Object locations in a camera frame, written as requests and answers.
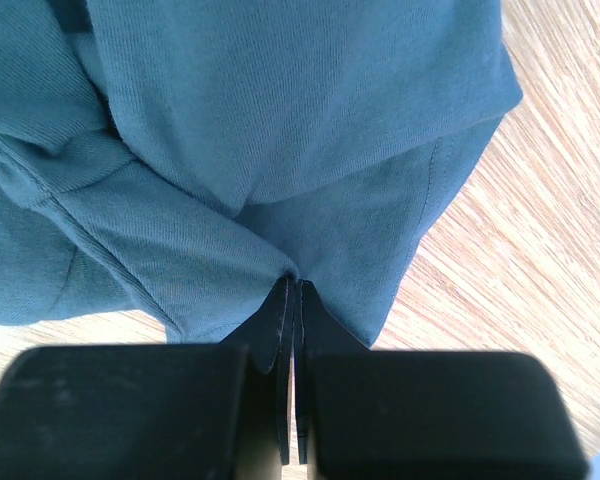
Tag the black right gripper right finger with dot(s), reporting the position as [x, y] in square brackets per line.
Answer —
[409, 414]

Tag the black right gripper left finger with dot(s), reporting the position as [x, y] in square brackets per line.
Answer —
[154, 411]

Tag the blue-grey t-shirt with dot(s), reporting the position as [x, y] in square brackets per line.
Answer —
[179, 157]

